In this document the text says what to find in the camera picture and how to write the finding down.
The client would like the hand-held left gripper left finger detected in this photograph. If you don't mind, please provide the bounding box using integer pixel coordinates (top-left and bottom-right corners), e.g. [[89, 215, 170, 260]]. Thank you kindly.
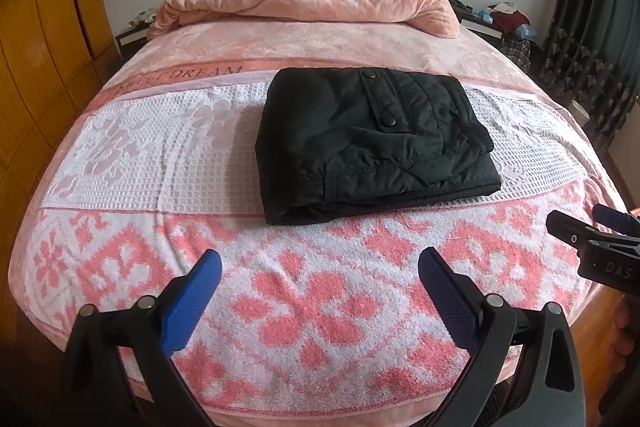
[[62, 248, 223, 427]]

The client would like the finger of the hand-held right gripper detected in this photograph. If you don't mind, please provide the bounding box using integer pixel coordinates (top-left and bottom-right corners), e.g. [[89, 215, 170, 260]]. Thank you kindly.
[[592, 203, 640, 239], [546, 210, 592, 254]]

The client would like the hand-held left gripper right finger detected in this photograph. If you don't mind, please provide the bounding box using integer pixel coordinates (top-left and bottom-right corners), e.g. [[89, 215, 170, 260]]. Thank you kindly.
[[417, 247, 587, 427]]

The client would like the black jacket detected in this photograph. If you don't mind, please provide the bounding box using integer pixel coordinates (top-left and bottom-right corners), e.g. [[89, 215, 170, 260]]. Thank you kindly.
[[254, 67, 502, 227]]

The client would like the person's right hand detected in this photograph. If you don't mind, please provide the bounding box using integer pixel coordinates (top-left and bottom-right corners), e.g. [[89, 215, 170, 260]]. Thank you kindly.
[[612, 294, 640, 360]]

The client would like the pink floral towel blanket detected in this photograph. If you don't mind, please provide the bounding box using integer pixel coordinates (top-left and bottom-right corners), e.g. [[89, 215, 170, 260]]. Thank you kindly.
[[7, 19, 626, 427]]

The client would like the plaid cloth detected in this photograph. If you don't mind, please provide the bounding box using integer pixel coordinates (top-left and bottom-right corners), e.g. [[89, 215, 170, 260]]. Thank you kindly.
[[500, 34, 532, 68]]

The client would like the dark patterned curtain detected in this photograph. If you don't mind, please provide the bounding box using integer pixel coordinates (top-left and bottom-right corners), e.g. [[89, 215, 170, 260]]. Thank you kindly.
[[537, 0, 640, 208]]

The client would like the dark nightstand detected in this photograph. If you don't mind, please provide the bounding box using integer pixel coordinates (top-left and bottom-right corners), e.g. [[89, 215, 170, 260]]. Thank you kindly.
[[115, 24, 153, 60], [457, 14, 504, 44]]

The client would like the orange wooden wardrobe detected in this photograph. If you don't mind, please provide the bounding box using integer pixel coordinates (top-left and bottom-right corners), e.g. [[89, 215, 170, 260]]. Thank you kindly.
[[0, 0, 118, 258]]

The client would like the small white floral object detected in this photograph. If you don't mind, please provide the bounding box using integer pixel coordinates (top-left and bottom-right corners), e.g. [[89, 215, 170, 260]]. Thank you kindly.
[[127, 7, 158, 28]]

